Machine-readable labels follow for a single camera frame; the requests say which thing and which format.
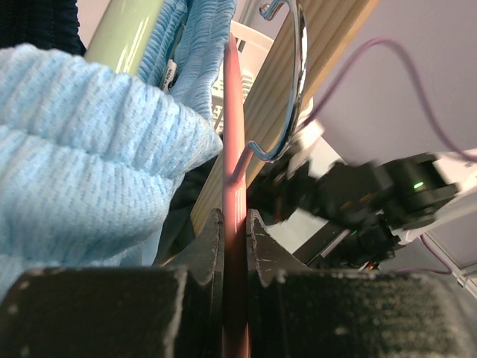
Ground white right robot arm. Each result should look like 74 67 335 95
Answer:
247 153 476 269

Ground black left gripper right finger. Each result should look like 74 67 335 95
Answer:
246 210 309 288

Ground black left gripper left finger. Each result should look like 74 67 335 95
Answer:
164 209 224 286

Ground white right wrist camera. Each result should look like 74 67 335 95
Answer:
288 119 324 171

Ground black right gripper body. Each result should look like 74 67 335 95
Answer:
256 149 391 224

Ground white plastic laundry basket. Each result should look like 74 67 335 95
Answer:
212 20 274 134

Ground pink hanger with metal hook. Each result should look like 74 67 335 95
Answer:
222 1 308 357

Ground navy blue shorts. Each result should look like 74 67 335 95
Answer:
64 0 86 56

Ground pale green hanger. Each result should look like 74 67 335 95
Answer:
84 0 164 77

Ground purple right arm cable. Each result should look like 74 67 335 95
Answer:
301 37 477 277

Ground dark grey shorts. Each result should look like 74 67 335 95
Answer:
154 157 217 266

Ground light blue shorts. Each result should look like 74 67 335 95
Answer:
1 1 236 294

